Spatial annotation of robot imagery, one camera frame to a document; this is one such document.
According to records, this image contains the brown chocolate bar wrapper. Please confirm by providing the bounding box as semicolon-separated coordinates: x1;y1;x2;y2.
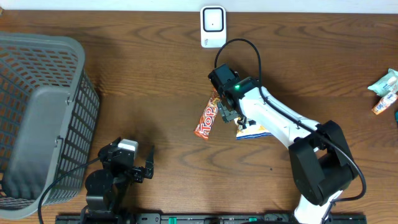
194;89;220;140

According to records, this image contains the yellow snack bag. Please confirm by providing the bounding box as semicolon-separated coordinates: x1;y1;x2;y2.
234;118;272;140

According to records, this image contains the grey plastic shopping basket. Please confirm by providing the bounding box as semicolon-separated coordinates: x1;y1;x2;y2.
1;32;100;220

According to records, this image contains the orange tissue pack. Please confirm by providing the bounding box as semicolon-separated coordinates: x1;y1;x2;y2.
372;91;397;114

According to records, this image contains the green wet wipes pack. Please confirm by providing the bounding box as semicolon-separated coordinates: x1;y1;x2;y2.
368;68;397;97

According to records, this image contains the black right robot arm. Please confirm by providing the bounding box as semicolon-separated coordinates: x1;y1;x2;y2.
208;64;358;223

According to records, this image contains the white barcode scanner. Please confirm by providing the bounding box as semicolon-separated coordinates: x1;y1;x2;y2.
200;6;227;48

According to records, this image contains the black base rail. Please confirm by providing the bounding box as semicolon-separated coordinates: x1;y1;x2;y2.
55;212;368;224

